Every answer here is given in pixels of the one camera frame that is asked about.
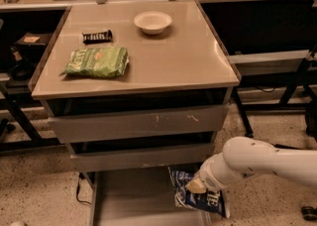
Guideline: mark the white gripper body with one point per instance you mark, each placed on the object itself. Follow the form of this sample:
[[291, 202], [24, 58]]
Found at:
[[209, 177]]

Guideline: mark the grey drawer cabinet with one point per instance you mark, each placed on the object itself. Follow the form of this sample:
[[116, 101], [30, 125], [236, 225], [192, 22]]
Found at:
[[204, 57]]

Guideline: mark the blue chip bag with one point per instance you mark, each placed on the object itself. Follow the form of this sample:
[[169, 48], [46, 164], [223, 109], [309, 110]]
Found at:
[[209, 201]]

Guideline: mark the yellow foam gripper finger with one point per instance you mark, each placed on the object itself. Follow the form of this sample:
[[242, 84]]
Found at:
[[196, 185]]

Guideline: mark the black candy bar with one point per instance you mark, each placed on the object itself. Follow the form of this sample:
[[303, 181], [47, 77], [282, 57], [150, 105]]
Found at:
[[97, 38]]

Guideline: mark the grey open bottom drawer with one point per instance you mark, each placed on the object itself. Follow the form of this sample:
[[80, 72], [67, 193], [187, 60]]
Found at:
[[139, 197]]

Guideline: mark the black caster wheel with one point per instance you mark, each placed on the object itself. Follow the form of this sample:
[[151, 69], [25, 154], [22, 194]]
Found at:
[[309, 213]]

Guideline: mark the grey middle drawer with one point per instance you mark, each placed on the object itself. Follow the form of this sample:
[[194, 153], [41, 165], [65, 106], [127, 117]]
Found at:
[[142, 158]]

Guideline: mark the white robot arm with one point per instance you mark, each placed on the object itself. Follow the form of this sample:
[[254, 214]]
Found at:
[[243, 158]]

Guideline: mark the white bowl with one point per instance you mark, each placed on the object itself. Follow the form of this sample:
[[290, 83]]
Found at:
[[152, 22]]

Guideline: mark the green chip bag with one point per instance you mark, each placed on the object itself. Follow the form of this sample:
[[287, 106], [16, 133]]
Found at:
[[105, 62]]

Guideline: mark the long grey background desk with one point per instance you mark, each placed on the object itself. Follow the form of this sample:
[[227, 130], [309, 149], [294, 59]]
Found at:
[[48, 81]]

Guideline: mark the grey top drawer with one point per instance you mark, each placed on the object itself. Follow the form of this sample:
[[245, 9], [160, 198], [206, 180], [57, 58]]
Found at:
[[138, 124]]

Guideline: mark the black box with label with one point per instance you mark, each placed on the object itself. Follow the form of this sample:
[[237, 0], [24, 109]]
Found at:
[[33, 42]]

